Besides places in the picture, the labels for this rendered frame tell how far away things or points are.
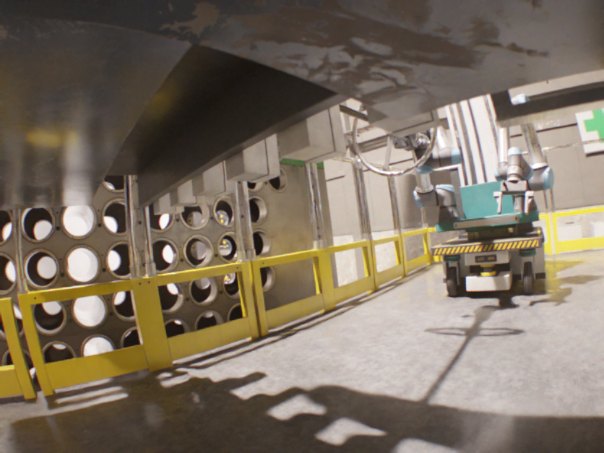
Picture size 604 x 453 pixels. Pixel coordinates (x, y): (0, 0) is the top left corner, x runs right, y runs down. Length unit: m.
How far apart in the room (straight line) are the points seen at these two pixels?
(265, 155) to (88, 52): 0.42
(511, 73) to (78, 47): 0.35
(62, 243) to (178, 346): 1.07
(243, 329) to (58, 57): 1.36
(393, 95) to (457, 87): 0.05
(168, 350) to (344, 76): 1.26
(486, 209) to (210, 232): 1.94
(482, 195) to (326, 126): 1.61
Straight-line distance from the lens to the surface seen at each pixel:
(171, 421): 0.95
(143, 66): 0.34
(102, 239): 2.06
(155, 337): 1.30
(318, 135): 0.47
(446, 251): 1.80
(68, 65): 0.34
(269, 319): 1.57
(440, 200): 1.93
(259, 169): 0.60
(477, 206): 2.02
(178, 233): 2.20
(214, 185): 0.74
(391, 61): 0.19
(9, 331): 1.27
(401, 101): 0.25
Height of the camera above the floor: 0.49
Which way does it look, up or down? 2 degrees up
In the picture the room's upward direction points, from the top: 7 degrees counter-clockwise
